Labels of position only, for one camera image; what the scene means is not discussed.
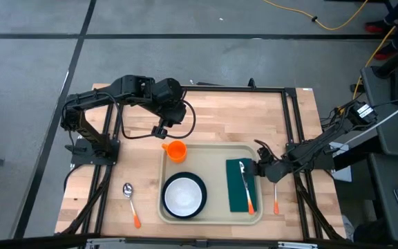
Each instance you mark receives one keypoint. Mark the dark green cloth napkin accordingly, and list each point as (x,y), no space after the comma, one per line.
(235,186)

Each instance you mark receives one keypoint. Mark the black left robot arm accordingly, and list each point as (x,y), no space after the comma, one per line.
(123,88)

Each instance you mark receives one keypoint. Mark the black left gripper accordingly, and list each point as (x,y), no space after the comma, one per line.
(173,112)

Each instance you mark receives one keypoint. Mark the thin white rod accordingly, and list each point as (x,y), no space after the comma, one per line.
(385,119)

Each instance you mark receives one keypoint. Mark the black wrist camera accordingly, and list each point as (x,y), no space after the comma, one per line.
(264,154)
(159,132)

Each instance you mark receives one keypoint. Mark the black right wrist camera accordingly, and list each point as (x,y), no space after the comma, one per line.
(264,154)

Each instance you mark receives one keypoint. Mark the black aluminium table frame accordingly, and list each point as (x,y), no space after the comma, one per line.
(226,88)

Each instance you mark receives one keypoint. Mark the white paper sheet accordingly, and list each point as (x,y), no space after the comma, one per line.
(340,166)

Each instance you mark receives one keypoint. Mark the orange plastic mug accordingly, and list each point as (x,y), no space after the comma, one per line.
(176,151)

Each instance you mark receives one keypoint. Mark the white ribbed bowl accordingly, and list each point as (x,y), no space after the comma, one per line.
(184,196)

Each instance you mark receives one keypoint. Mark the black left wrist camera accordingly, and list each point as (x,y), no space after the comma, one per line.
(159,132)

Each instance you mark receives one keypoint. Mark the black hook bracket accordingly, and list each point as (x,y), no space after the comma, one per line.
(251,83)

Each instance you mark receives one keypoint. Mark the dark round plate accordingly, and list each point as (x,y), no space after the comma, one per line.
(184,174)

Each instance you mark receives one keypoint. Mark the beige plastic tray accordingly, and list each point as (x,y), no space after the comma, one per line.
(213,162)

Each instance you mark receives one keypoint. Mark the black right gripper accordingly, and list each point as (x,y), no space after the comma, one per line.
(277,172)

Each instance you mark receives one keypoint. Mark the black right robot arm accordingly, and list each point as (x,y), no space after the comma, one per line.
(323,141)

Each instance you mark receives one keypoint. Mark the person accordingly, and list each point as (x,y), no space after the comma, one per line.
(348,226)
(385,24)

